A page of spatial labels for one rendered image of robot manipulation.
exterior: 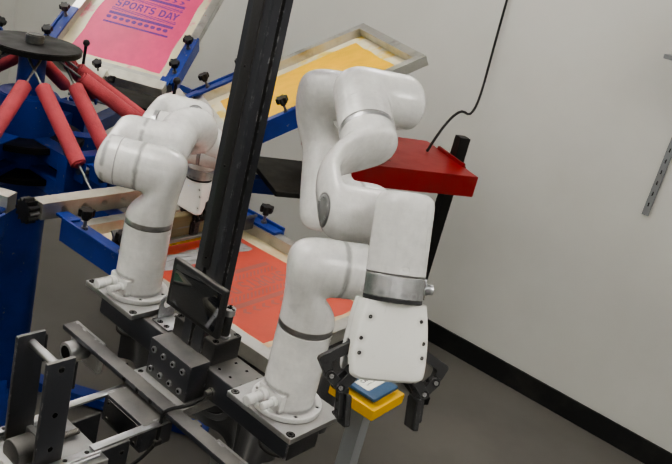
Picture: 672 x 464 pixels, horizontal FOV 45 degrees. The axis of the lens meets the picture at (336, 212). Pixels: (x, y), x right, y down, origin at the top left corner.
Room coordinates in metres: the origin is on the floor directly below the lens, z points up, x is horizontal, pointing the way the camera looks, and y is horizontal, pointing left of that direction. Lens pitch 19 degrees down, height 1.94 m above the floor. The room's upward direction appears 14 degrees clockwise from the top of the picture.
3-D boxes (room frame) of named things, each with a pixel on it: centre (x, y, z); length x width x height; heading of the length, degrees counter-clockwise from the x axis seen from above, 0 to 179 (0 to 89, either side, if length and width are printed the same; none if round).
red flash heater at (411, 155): (3.27, -0.15, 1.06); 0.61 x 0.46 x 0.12; 117
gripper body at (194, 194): (2.17, 0.40, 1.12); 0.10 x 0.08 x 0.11; 57
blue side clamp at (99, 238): (1.95, 0.58, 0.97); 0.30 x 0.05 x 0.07; 57
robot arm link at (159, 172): (1.48, 0.37, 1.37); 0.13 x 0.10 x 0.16; 94
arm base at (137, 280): (1.47, 0.37, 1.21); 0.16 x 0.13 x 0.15; 144
